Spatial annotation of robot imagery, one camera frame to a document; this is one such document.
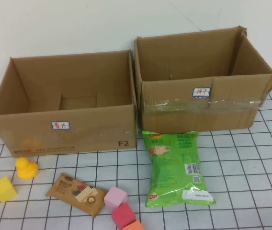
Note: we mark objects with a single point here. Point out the green potato chips bag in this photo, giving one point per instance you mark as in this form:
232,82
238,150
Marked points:
172,172

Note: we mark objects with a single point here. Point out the brown cracker packet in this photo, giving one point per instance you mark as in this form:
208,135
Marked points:
66,189

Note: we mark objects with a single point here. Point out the cardboard box with clear tape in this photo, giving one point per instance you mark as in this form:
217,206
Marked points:
174,115

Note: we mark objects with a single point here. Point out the cardboard box printed F2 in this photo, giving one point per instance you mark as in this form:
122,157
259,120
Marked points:
90,134

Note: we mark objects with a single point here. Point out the pink foam cube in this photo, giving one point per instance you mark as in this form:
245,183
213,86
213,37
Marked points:
115,197

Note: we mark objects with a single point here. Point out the red foam cube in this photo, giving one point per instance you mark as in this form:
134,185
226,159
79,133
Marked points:
124,215

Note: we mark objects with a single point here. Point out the orange foam cube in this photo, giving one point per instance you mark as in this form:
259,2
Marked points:
133,226

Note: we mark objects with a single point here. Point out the white black-grid tablecloth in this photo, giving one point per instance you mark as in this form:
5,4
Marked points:
234,167

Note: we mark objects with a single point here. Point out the yellow rubber duck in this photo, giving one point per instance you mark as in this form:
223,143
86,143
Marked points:
27,170

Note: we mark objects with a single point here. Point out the yellow foam cube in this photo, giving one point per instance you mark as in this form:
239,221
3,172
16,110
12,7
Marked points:
4,190

